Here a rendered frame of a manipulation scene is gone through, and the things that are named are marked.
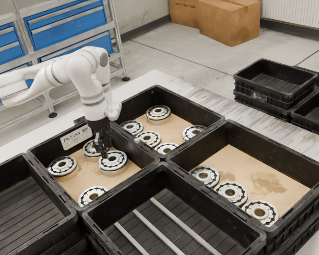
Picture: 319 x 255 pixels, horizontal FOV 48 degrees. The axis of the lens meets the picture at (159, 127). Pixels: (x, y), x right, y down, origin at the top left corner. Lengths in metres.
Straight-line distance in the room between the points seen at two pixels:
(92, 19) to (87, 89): 2.31
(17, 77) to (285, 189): 0.90
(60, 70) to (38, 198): 0.45
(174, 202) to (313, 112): 1.39
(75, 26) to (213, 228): 2.50
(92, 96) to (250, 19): 3.27
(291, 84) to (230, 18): 1.77
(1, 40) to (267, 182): 2.34
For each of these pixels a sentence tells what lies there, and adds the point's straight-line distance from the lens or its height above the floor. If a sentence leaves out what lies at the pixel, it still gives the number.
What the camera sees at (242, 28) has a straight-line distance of 4.13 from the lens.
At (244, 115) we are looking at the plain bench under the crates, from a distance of 1.70.
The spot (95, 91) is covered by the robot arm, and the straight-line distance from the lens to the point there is 1.05.
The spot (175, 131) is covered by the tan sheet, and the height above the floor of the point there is 0.83.
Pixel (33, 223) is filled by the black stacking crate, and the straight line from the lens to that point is 1.21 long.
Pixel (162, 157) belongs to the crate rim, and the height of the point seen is 0.93.
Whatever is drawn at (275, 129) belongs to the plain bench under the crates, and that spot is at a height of 0.70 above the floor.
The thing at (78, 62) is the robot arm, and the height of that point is 1.27.
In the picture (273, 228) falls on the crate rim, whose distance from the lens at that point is 0.94.
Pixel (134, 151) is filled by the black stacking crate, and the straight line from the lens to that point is 1.23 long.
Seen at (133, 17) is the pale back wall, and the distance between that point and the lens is 4.66.
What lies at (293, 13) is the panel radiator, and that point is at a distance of 4.20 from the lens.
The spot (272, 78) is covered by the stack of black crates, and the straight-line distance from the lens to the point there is 2.44.
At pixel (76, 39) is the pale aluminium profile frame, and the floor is 0.59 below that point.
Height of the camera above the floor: 1.66
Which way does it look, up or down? 35 degrees down
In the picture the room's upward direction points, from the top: 9 degrees counter-clockwise
